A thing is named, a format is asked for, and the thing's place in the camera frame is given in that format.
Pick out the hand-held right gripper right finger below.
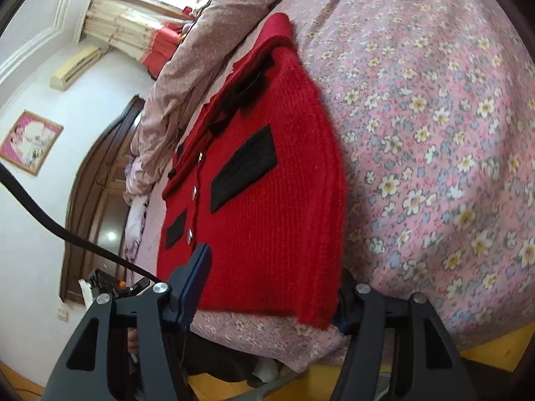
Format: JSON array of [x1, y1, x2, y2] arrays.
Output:
[[330, 271, 471, 401]]

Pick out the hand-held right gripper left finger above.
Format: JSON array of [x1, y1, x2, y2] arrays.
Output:
[[42, 243, 212, 401]]

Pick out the red knit sweater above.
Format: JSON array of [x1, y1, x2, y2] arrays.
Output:
[[156, 12, 348, 330]]

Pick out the white pillow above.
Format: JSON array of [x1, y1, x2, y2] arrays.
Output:
[[124, 194, 148, 262]]

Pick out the dark wooden headboard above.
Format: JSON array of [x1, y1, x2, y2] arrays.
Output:
[[60, 95, 147, 301]]

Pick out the purple cloth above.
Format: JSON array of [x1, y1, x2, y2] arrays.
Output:
[[124, 154, 140, 195]]

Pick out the pink floral quilt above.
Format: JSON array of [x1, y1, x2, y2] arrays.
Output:
[[124, 0, 311, 196]]

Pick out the cream and red curtain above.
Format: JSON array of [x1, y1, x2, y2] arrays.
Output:
[[86, 0, 185, 81]]

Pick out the black cable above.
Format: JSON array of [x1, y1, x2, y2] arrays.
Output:
[[0, 162, 163, 287]]

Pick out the framed wall photo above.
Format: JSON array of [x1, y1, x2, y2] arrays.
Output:
[[0, 110, 64, 176]]

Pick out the cream wall air conditioner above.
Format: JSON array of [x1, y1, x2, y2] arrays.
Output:
[[50, 46, 110, 91]]

